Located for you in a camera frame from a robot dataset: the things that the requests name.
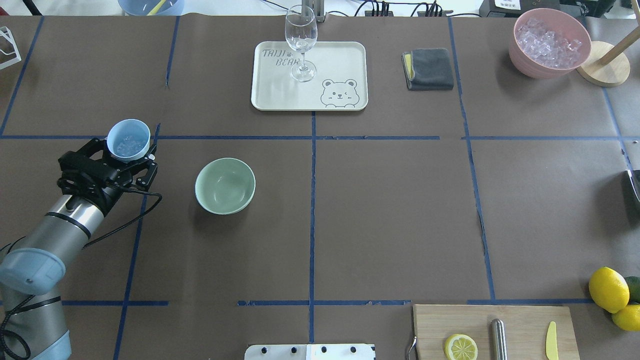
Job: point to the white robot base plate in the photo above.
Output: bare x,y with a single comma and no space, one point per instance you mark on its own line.
327,351

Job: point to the steel knife handle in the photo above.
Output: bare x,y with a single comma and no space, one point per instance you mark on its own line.
498,331

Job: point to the lemon half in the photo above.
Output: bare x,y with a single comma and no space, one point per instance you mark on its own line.
460,346

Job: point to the clear ice cubes poured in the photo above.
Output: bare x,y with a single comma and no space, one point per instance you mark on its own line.
128,146

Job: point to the blue bowl at edge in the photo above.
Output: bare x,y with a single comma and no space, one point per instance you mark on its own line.
144,7

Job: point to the green bowl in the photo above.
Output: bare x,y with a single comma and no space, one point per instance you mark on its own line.
225,186

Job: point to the clear ice cubes in pink bowl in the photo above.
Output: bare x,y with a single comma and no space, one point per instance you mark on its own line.
548,47

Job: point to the yellow plastic knife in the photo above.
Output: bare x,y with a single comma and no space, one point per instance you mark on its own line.
551,342

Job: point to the wooden cutting board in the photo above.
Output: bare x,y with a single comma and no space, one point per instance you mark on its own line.
525,329

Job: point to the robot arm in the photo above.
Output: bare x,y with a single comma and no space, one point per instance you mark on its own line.
33,326

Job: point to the pink bowl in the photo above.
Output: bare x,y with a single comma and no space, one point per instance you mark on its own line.
556,20

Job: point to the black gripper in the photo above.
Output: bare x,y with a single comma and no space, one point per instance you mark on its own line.
101,192

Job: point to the green lime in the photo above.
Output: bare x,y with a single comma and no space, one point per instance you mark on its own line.
633,284

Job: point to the black power strip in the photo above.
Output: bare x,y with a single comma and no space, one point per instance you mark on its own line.
379,10

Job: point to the cream bear tray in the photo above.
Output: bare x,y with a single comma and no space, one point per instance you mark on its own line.
340,84

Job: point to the large yellow lemon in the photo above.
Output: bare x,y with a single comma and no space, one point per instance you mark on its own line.
609,290

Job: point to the clear wine glass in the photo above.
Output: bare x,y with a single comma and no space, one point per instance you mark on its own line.
301,34

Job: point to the light blue plastic cup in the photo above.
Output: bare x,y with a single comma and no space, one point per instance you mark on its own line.
129,127

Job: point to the grey folded cloth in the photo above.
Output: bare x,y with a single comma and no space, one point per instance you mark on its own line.
428,69

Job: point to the small yellow lemon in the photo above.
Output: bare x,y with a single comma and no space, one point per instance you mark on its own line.
628,318

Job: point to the round wooden stand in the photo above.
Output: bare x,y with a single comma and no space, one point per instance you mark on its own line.
606,64

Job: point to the white wire rack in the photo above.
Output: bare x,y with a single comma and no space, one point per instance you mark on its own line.
9,51

